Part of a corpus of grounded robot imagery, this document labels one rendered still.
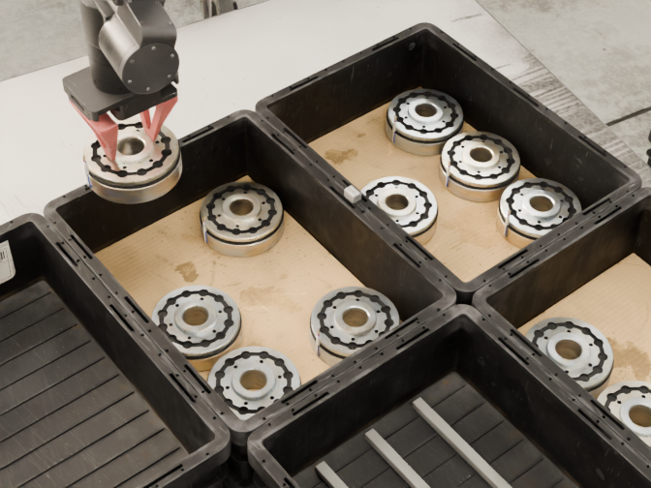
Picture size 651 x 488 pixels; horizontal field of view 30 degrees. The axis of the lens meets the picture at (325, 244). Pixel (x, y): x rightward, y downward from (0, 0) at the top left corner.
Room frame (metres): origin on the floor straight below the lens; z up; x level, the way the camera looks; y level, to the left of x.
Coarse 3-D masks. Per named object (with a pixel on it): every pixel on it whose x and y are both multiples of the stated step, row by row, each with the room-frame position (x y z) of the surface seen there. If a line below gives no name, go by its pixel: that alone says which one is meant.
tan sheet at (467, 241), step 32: (352, 128) 1.24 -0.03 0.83; (384, 128) 1.24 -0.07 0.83; (352, 160) 1.18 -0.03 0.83; (384, 160) 1.18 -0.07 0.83; (416, 160) 1.18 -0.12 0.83; (448, 192) 1.12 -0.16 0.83; (448, 224) 1.06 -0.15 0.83; (480, 224) 1.07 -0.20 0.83; (448, 256) 1.01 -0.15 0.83; (480, 256) 1.01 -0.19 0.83
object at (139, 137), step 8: (120, 136) 0.97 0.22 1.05; (128, 136) 0.97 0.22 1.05; (136, 136) 0.97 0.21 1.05; (144, 136) 0.97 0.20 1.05; (120, 144) 0.96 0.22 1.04; (144, 144) 0.96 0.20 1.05; (152, 144) 0.96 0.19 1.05; (144, 152) 0.94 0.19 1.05; (152, 152) 0.95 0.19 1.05; (120, 160) 0.93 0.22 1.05; (128, 160) 0.93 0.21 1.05; (136, 160) 0.93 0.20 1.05; (144, 160) 0.94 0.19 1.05
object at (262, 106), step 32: (416, 32) 1.33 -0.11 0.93; (352, 64) 1.25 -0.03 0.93; (480, 64) 1.26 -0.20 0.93; (288, 96) 1.19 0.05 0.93; (288, 128) 1.12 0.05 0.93; (320, 160) 1.07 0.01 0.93; (608, 160) 1.08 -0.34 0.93; (384, 224) 0.96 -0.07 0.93; (576, 224) 0.98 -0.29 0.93; (512, 256) 0.92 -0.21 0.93; (480, 288) 0.87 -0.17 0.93
